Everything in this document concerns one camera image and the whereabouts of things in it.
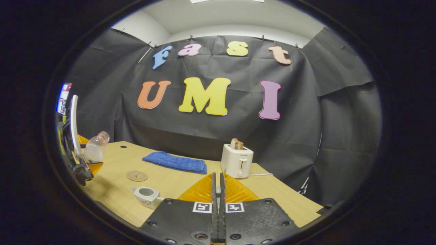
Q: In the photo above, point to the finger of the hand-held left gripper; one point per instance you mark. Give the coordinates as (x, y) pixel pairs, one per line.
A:
(83, 139)
(95, 167)

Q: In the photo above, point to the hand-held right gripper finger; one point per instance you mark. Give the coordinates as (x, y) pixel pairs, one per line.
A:
(221, 221)
(214, 221)

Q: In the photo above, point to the clear plastic water bottle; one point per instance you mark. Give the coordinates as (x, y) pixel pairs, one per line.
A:
(94, 151)

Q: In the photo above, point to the round wooden coaster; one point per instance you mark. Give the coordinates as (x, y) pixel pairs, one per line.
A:
(137, 176)

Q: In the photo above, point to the white teacup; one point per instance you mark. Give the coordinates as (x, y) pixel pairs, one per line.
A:
(146, 198)

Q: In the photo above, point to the computer monitor screen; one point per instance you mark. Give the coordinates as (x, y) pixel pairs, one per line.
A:
(63, 98)

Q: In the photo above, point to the white toaster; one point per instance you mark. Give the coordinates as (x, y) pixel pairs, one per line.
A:
(235, 163)

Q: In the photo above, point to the blue folded towel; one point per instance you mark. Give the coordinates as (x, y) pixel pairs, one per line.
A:
(175, 162)

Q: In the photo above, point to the brown toast slice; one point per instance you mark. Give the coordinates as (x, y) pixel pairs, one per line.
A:
(240, 145)

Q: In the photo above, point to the pale bread slice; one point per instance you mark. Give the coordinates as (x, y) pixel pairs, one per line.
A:
(233, 143)

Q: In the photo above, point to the black backdrop cloth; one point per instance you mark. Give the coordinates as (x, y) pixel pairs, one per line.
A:
(221, 136)

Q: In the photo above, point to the thin white rod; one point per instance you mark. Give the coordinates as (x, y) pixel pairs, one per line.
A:
(144, 55)

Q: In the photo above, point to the ceiling light panel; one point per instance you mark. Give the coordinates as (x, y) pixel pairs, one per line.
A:
(226, 1)

